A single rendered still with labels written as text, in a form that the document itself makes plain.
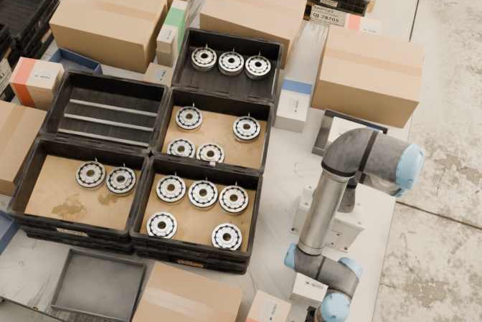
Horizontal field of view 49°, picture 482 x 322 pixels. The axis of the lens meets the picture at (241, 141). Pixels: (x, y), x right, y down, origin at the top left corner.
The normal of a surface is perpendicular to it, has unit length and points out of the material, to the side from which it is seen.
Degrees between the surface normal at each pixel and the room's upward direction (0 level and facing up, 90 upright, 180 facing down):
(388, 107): 90
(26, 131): 0
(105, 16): 0
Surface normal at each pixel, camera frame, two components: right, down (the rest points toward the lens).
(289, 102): 0.07, -0.51
